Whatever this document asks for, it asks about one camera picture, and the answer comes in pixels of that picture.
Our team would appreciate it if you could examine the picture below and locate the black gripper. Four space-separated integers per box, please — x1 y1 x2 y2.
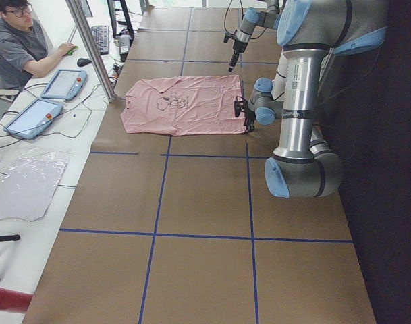
234 96 256 134
228 30 249 72

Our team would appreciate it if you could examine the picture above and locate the pink Snoopy t-shirt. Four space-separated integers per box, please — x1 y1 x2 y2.
121 75 245 136

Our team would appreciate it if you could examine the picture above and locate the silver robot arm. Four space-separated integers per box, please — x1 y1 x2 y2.
223 1 314 72
225 1 389 198

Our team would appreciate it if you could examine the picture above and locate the black keyboard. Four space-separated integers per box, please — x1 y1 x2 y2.
90 25 109 55

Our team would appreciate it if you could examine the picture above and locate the black computer mouse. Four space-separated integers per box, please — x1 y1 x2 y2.
76 58 91 68

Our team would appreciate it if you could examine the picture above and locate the blue teach pendant far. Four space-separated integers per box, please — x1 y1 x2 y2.
40 69 88 100

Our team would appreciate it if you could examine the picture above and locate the blue teach pendant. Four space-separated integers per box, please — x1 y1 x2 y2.
40 69 88 100
3 99 63 140

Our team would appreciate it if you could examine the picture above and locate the blue teach pendant near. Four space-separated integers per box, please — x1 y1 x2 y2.
3 99 63 140

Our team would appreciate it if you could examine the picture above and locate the person in grey shirt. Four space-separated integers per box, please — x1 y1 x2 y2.
0 1 77 90

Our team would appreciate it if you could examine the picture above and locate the clear plastic bag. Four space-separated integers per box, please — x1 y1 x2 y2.
0 148 71 222

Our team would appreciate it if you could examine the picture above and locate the red cylinder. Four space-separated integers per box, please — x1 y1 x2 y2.
0 287 33 313

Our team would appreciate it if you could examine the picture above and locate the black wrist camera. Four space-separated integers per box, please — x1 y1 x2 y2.
223 32 236 43

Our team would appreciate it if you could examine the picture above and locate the aluminium frame post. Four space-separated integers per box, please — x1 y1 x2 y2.
65 0 116 103

